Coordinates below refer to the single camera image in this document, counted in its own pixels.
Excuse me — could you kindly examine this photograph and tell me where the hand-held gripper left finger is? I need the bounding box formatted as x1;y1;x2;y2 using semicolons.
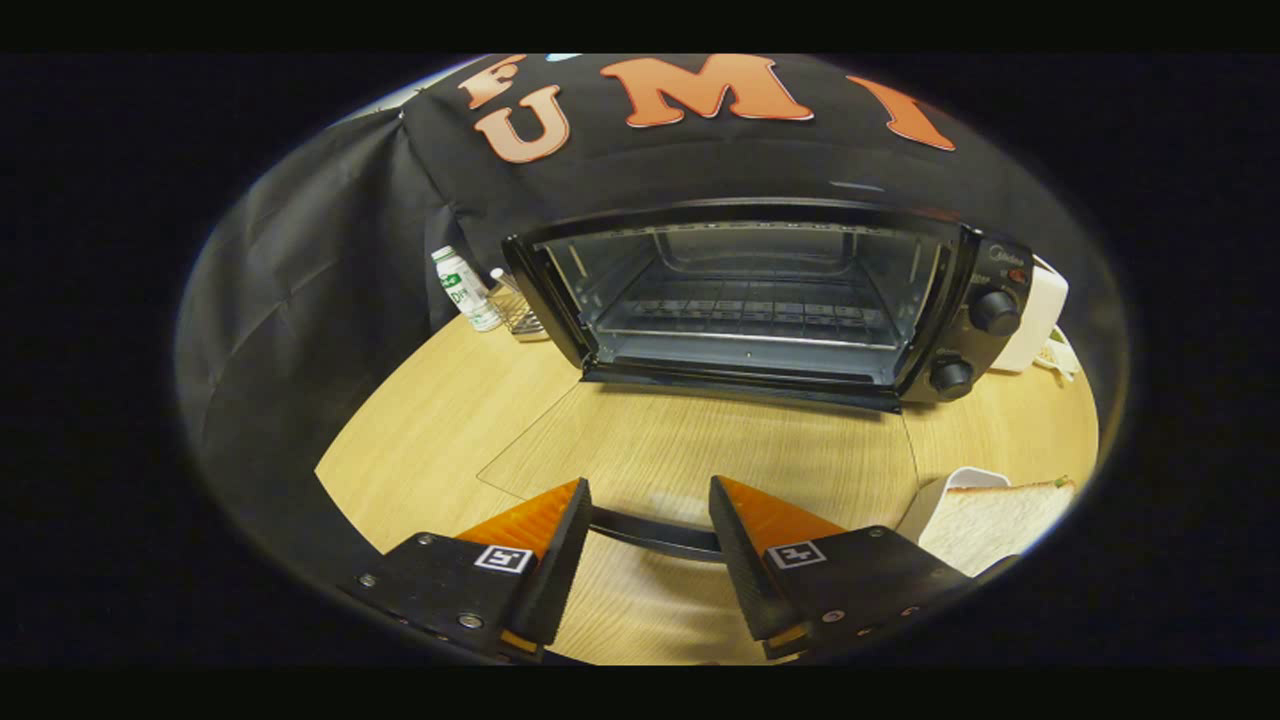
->
340;477;593;664

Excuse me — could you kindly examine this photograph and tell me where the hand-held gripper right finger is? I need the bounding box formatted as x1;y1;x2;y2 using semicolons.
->
708;475;1021;661

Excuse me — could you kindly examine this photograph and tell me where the toast sandwich with lettuce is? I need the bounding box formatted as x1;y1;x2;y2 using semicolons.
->
918;477;1079;578

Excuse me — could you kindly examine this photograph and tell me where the black toaster oven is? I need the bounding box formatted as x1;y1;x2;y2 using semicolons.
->
478;198;1036;563

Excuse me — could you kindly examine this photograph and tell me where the white bottle green label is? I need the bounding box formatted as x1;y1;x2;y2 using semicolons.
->
432;246;504;333

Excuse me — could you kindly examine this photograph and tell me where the black backdrop cloth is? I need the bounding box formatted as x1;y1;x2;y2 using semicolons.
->
175;54;1061;601

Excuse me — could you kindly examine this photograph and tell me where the metal wire rack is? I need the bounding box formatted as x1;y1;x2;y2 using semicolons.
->
488;268;549;343

